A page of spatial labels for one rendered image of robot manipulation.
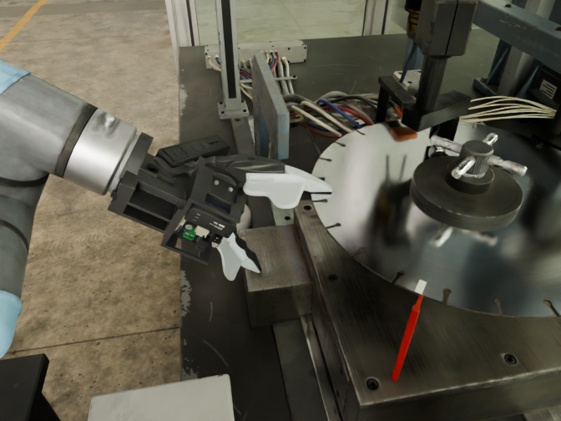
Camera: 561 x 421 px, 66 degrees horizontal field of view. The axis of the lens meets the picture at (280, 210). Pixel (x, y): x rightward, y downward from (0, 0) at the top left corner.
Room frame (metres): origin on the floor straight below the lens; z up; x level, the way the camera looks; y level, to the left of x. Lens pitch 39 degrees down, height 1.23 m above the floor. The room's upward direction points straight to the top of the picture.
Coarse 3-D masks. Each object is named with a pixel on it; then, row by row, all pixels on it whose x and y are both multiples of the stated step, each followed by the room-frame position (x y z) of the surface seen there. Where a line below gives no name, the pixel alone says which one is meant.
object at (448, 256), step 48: (336, 144) 0.47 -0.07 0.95; (384, 144) 0.47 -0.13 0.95; (528, 144) 0.47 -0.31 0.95; (336, 192) 0.37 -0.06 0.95; (384, 192) 0.37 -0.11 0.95; (528, 192) 0.37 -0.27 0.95; (336, 240) 0.30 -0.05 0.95; (384, 240) 0.30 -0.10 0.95; (432, 240) 0.30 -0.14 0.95; (480, 240) 0.30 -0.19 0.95; (528, 240) 0.30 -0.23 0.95; (432, 288) 0.24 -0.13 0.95; (480, 288) 0.24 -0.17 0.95; (528, 288) 0.24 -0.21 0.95
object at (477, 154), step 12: (432, 144) 0.40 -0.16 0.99; (444, 144) 0.39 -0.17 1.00; (456, 144) 0.39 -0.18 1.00; (468, 144) 0.38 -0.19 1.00; (480, 144) 0.38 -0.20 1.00; (492, 144) 0.40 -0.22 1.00; (468, 156) 0.36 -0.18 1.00; (480, 156) 0.36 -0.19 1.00; (492, 156) 0.36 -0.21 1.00; (456, 168) 0.34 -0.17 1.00; (468, 168) 0.35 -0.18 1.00; (480, 168) 0.36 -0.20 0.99; (504, 168) 0.35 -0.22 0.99; (516, 168) 0.35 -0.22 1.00
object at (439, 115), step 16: (432, 64) 0.43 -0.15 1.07; (432, 80) 0.43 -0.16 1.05; (432, 96) 0.43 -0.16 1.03; (448, 96) 0.47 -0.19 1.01; (464, 96) 0.47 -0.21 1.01; (416, 112) 0.43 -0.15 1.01; (432, 112) 0.43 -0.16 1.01; (448, 112) 0.45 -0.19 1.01; (464, 112) 0.46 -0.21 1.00; (416, 128) 0.42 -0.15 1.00; (432, 128) 0.47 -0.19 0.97; (448, 128) 0.45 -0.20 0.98
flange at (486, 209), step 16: (432, 160) 0.42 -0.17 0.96; (448, 160) 0.42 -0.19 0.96; (416, 176) 0.39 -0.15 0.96; (432, 176) 0.39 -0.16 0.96; (448, 176) 0.37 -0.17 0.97; (464, 176) 0.37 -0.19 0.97; (496, 176) 0.39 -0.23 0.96; (512, 176) 0.39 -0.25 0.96; (416, 192) 0.37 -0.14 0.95; (432, 192) 0.36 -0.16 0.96; (448, 192) 0.36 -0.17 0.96; (464, 192) 0.36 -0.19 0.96; (480, 192) 0.35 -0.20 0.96; (496, 192) 0.36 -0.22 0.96; (512, 192) 0.36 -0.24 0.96; (432, 208) 0.34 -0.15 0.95; (448, 208) 0.33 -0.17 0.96; (464, 208) 0.33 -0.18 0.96; (480, 208) 0.33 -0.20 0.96; (496, 208) 0.33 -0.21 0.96; (512, 208) 0.33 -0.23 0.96; (480, 224) 0.32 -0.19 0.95
